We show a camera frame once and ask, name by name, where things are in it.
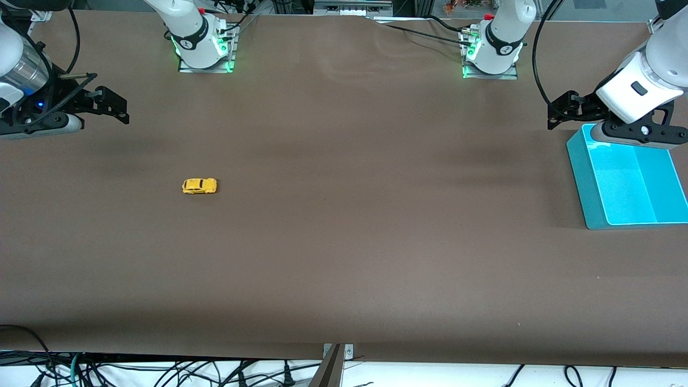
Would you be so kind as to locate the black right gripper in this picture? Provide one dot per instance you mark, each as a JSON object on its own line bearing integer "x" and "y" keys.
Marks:
{"x": 69, "y": 101}

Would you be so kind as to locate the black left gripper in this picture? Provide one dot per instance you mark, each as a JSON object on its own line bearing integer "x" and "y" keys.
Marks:
{"x": 585, "y": 107}

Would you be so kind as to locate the yellow toy beetle car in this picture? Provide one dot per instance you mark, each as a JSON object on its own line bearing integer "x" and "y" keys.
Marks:
{"x": 199, "y": 186}

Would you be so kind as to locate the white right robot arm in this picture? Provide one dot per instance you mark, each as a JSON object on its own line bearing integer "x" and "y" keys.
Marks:
{"x": 193, "y": 40}

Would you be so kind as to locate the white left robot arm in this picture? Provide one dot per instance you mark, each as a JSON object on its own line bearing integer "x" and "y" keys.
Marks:
{"x": 502, "y": 40}

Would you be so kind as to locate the teal plastic bin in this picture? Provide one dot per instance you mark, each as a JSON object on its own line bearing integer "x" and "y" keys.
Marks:
{"x": 629, "y": 188}

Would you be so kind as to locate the orange background objects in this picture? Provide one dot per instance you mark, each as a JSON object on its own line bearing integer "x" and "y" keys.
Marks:
{"x": 462, "y": 5}

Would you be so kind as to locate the grey background device box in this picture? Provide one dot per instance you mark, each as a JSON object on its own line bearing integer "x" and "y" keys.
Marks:
{"x": 352, "y": 6}

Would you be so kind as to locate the black floor power plug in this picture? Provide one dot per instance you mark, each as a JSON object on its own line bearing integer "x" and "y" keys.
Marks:
{"x": 287, "y": 376}

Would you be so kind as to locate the brown table leg beam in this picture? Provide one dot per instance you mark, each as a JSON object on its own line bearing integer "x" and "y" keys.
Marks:
{"x": 329, "y": 373}

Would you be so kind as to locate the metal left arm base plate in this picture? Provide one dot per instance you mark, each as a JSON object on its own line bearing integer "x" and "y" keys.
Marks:
{"x": 511, "y": 75}

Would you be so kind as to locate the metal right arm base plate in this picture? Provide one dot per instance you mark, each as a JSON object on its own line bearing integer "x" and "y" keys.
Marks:
{"x": 215, "y": 69}

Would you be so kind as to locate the aluminium table corner bracket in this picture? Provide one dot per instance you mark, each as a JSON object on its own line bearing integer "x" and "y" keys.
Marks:
{"x": 654, "y": 27}
{"x": 42, "y": 15}

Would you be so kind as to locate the silver table edge bracket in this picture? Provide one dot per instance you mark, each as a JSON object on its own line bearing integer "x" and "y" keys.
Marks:
{"x": 348, "y": 351}

